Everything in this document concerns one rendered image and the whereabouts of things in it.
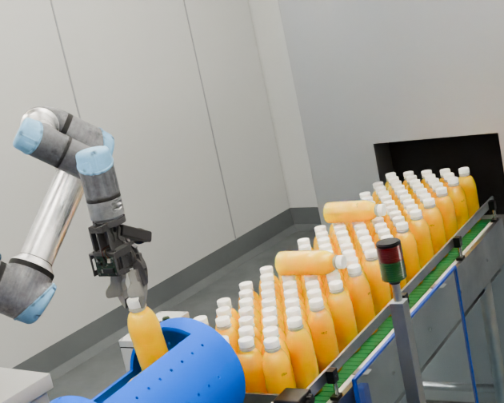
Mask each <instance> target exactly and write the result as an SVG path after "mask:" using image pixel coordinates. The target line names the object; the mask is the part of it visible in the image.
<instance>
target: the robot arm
mask: <svg viewBox="0 0 504 403"><path fill-rule="evenodd" d="M13 146H14V148H16V149H17V150H20V151H22V152H23V153H24V154H27V155H30V156H31V157H33V158H37V159H38V160H40V161H42V162H45V163H47V164H49V165H51V166H53V167H54V168H55V169H56V173H55V175H54V178H53V180H52V182H51V183H50V187H49V189H48V190H47V193H46V196H45V197H44V200H43V202H42V204H41V207H40V209H39V211H38V214H37V216H36V218H35V219H34V223H33V225H32V226H31V229H30V232H29V233H28V236H27V238H26V240H25V242H24V245H23V247H22V249H21V252H20V254H19V255H16V256H14V257H12V258H11V259H10V261H9V263H8V264H7V263H5V262H3V261H1V259H2V255H1V254H0V313H1V314H3V315H5V316H7V317H11V318H13V319H14V320H15V321H16V320H17V321H20V322H23V323H26V324H33V323H35V322H36V321H37V320H38V319H39V318H40V316H41V315H42V313H43V312H44V310H45V309H46V307H47V306H48V305H49V303H50V301H51V299H52V297H53V296H54V293H55V291H56V289H57V286H56V285H55V284H54V283H52V281H53V280H54V272H53V270H52V265H53V264H54V260H55V258H56V257H57V254H58V251H59V249H60V247H61V245H62V242H63V240H64V237H65V236H66V233H67V230H68V229H69V227H70V223H71V222H72V219H73V217H74V214H75V212H76V210H77V208H78V205H79V202H80V201H81V199H82V195H83V194H85V198H86V205H87V209H88V211H89V215H90V220H91V221H92V223H93V225H92V226H90V227H88V230H89V233H90V239H91V242H92V246H93V249H94V251H93V252H91V253H89V258H90V264H91V267H92V270H93V274H94V277H96V276H97V275H98V276H99V277H110V285H109V286H108V288H107V289H106V297H107V298H113V297H118V299H119V301H120V302H121V303H122V305H123V306H124V308H125V309H127V308H128V305H127V303H126V300H127V299H128V298H135V297H138V300H139V303H140V306H141V307H142V309H143V308H144V307H145V305H146V299H147V290H148V286H147V284H148V270H147V266H146V263H145V261H144V259H143V257H142V253H139V251H138V247H137V246H136V245H135V244H138V245H140V244H142V243H144V242H151V238H152V233H151V231H148V230H144V229H142V228H135V227H132V226H128V225H121V224H122V223H124V222H125V221H126V216H125V214H124V213H125V210H124V206H123V203H122V197H121V193H120V189H119V185H118V179H117V176H116V173H115V168H114V159H113V157H112V155H113V152H114V137H113V136H112V135H111V134H109V133H107V132H106V131H105V130H103V129H102V128H100V127H97V126H94V125H92V124H90V123H89V122H86V121H84V120H82V119H80V118H77V117H75V116H74V115H72V114H69V113H68V112H66V111H64V110H60V109H58V108H54V107H49V106H37V107H34V108H31V109H29V110H27V111H26V112H25V113H24V114H23V116H22V119H21V121H20V127H19V129H18V132H17V134H16V136H15V138H14V141H13ZM92 259H94V260H95V264H96V267H97V269H96V270H94V265H93V262H92ZM131 268H133V269H131ZM130 269H131V270H130ZM128 272H129V273H128ZM126 273H128V276H129V279H130V286H129V288H128V289H127V287H126Z"/></svg>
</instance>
